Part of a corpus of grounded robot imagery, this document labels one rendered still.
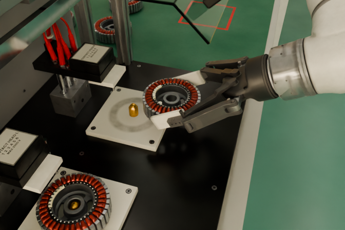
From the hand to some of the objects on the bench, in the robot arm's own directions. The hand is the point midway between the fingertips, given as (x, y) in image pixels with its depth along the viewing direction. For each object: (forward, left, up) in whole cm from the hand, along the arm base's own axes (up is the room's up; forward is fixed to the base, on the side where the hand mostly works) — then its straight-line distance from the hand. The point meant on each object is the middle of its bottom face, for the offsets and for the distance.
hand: (172, 100), depth 66 cm
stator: (+4, +25, -6) cm, 26 cm away
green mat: (+40, -46, -9) cm, 62 cm away
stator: (+34, -28, -9) cm, 45 cm away
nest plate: (+4, +25, -8) cm, 27 cm away
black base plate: (+8, +14, -10) cm, 18 cm away
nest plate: (+8, +1, -7) cm, 11 cm away
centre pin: (+8, +1, -6) cm, 10 cm away
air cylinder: (+18, +28, -8) cm, 34 cm away
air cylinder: (+22, +4, -8) cm, 24 cm away
